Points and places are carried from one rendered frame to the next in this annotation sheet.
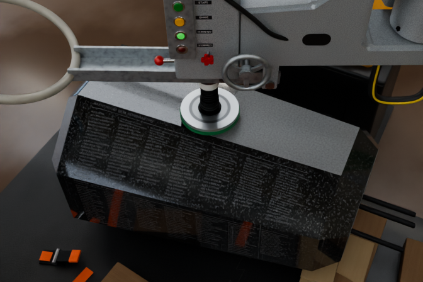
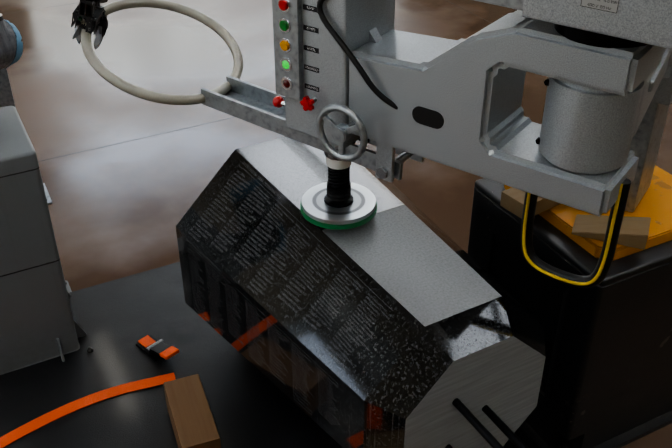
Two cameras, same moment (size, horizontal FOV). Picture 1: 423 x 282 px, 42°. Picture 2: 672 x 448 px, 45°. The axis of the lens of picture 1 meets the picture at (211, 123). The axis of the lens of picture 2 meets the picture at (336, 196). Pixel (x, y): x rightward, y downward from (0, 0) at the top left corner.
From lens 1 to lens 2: 113 cm
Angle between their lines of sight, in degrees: 30
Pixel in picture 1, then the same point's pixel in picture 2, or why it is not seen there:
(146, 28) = (443, 184)
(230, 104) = (363, 205)
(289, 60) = (400, 139)
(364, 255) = not seen: outside the picture
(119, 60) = (262, 104)
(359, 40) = (476, 134)
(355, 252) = not seen: outside the picture
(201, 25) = (308, 59)
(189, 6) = (294, 28)
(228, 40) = (334, 88)
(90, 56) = (240, 93)
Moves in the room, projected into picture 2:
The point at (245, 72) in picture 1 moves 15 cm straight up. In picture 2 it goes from (336, 129) to (337, 71)
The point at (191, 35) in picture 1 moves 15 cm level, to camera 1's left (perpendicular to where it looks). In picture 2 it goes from (295, 67) to (248, 54)
